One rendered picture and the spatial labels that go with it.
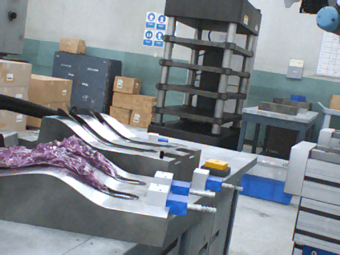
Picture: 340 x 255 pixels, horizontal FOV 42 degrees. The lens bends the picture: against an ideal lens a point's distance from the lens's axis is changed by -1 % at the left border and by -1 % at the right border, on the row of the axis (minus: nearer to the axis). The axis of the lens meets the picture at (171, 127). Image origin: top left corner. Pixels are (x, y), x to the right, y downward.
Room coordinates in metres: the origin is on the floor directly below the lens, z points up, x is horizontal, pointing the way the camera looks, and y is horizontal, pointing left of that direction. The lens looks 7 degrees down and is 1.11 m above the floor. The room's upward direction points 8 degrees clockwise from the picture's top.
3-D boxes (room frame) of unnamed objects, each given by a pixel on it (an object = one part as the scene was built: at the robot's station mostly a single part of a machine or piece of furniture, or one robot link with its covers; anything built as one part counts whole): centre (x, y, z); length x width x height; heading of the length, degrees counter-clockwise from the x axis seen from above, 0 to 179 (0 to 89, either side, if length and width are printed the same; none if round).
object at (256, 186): (4.32, -0.99, 0.11); 0.61 x 0.41 x 0.22; 70
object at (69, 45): (8.43, 2.08, 1.26); 0.42 x 0.33 x 0.29; 70
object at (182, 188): (0.92, -0.05, 0.86); 0.13 x 0.05 x 0.05; 87
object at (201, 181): (1.13, -0.14, 0.83); 0.13 x 0.05 x 0.05; 79
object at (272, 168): (4.32, -0.99, 0.28); 0.61 x 0.41 x 0.15; 70
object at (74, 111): (1.22, 0.17, 0.92); 0.35 x 0.16 x 0.09; 70
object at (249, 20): (5.89, -0.40, 1.03); 1.54 x 0.94 x 2.06; 160
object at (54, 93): (5.96, 2.13, 0.37); 1.20 x 0.82 x 0.74; 78
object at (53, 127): (1.24, 0.18, 0.87); 0.50 x 0.26 x 0.14; 70
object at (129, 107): (8.03, 0.72, 0.42); 0.86 x 0.33 x 0.83; 70
